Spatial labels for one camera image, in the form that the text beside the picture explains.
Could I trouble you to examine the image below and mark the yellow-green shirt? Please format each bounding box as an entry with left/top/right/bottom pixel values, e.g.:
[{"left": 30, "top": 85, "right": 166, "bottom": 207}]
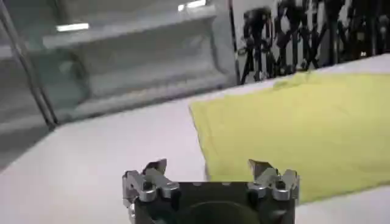
[{"left": 188, "top": 71, "right": 390, "bottom": 205}]

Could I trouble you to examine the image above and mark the open white shelf rack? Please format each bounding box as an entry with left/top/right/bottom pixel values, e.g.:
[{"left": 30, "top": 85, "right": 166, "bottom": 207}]
[{"left": 39, "top": 0, "right": 239, "bottom": 124}]

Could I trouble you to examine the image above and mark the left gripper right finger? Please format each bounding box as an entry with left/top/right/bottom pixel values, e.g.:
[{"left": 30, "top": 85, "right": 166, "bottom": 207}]
[{"left": 247, "top": 158, "right": 300, "bottom": 203}]

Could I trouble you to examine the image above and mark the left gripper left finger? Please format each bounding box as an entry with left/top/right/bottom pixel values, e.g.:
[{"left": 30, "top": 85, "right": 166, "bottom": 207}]
[{"left": 122, "top": 158, "right": 180, "bottom": 208}]

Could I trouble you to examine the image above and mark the glass-door white shelf cabinet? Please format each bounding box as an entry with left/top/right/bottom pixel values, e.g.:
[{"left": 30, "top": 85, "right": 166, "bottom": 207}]
[{"left": 0, "top": 0, "right": 90, "bottom": 171}]

